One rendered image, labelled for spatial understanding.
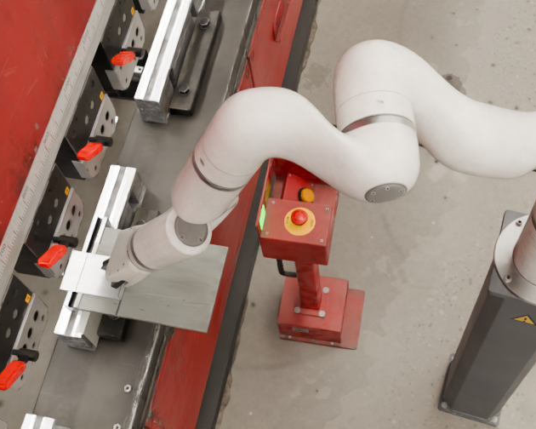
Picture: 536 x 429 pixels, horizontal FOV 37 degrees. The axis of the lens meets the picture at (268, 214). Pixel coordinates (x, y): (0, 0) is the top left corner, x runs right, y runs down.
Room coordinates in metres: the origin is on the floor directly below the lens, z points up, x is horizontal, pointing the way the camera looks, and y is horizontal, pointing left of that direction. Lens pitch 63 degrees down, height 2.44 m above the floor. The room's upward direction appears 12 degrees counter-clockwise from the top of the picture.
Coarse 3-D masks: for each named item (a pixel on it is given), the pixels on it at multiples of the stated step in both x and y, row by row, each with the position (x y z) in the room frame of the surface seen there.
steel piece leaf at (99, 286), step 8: (88, 256) 0.72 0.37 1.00; (96, 256) 0.72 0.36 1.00; (104, 256) 0.72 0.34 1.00; (88, 264) 0.71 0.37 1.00; (96, 264) 0.70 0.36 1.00; (88, 272) 0.69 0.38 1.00; (96, 272) 0.68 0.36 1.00; (104, 272) 0.68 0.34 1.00; (80, 280) 0.68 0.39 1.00; (88, 280) 0.67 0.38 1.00; (96, 280) 0.67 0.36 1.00; (104, 280) 0.66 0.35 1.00; (80, 288) 0.66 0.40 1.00; (88, 288) 0.65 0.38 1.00; (96, 288) 0.65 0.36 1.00; (104, 288) 0.65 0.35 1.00; (112, 288) 0.64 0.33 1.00; (120, 288) 0.63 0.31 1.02; (104, 296) 0.63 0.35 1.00; (112, 296) 0.63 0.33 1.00; (120, 296) 0.62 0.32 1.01
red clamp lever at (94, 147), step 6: (90, 138) 0.82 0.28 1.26; (96, 138) 0.82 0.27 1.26; (102, 138) 0.82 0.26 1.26; (108, 138) 0.81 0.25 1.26; (90, 144) 0.79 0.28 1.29; (96, 144) 0.79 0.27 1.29; (102, 144) 0.80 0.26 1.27; (108, 144) 0.80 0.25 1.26; (84, 150) 0.77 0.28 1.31; (90, 150) 0.77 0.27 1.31; (96, 150) 0.78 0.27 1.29; (78, 156) 0.76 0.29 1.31; (84, 156) 0.75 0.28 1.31; (90, 156) 0.76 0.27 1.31
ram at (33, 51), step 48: (0, 0) 0.81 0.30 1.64; (48, 0) 0.90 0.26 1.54; (96, 0) 1.01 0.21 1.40; (0, 48) 0.77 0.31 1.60; (48, 48) 0.85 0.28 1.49; (96, 48) 0.95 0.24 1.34; (0, 96) 0.72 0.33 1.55; (48, 96) 0.80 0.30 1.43; (0, 144) 0.68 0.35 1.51; (0, 192) 0.63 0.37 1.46; (0, 240) 0.58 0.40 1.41; (0, 288) 0.52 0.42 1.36
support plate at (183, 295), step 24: (192, 264) 0.66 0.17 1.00; (216, 264) 0.65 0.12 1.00; (144, 288) 0.63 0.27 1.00; (168, 288) 0.62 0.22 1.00; (192, 288) 0.61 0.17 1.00; (216, 288) 0.60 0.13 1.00; (96, 312) 0.60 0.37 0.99; (120, 312) 0.59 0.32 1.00; (144, 312) 0.58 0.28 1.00; (168, 312) 0.57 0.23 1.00; (192, 312) 0.56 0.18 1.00
